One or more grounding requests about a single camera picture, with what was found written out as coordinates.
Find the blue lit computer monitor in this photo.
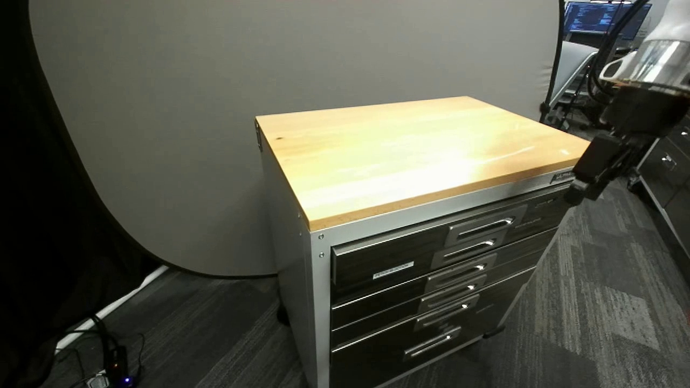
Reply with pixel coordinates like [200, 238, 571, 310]
[565, 0, 634, 40]

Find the grey metal tool drawer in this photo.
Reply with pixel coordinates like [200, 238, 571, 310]
[329, 184, 578, 290]

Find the dark fronted cabinet drawer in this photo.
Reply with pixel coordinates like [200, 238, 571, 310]
[329, 295, 519, 388]
[329, 209, 563, 322]
[329, 233, 553, 352]
[329, 255, 542, 380]
[329, 272, 531, 388]

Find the black power adapter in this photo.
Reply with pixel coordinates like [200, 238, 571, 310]
[99, 344, 139, 388]

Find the white floor cable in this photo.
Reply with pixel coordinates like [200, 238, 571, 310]
[51, 263, 172, 357]

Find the black curtain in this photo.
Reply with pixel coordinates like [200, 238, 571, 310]
[0, 0, 171, 388]

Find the grey round photo backdrop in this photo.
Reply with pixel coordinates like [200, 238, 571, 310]
[27, 0, 569, 278]

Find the black side cabinet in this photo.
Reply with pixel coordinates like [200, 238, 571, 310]
[634, 107, 690, 265]

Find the grey cabinet with wooden top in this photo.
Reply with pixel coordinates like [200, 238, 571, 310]
[254, 93, 592, 388]

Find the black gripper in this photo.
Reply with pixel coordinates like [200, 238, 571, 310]
[569, 87, 677, 206]

